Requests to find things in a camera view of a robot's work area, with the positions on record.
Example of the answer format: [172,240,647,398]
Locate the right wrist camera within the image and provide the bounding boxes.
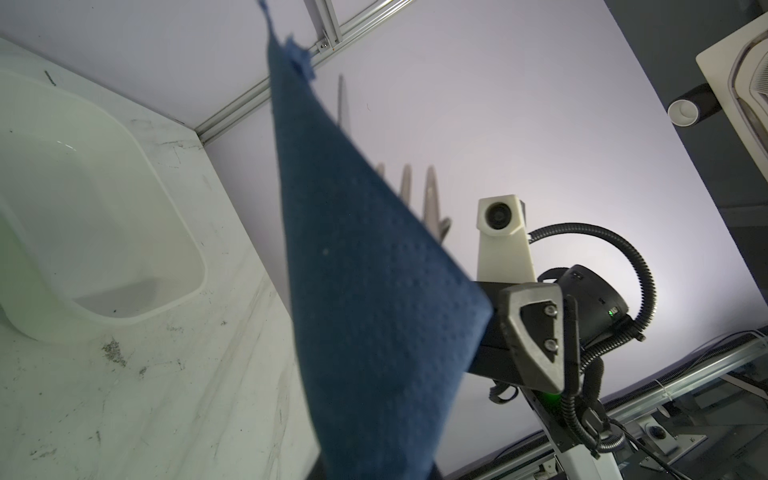
[476,195,536,284]

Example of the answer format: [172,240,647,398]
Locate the silver fork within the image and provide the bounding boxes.
[398,164,452,245]

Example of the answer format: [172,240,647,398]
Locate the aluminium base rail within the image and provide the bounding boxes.
[448,327,767,479]

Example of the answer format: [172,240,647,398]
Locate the white rectangular tray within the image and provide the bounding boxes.
[1,71,207,343]

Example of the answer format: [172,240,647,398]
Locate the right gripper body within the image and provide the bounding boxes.
[468,265,629,402]

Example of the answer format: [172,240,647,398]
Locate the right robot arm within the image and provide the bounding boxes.
[469,265,629,479]

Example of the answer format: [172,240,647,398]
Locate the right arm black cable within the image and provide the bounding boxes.
[527,222,658,454]

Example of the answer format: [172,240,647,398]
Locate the aluminium frame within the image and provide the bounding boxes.
[195,0,412,145]

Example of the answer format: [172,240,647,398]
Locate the dark blue paper napkin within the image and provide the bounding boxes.
[267,34,493,479]

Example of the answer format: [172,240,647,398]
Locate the ceiling air conditioner unit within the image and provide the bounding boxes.
[667,14,767,175]

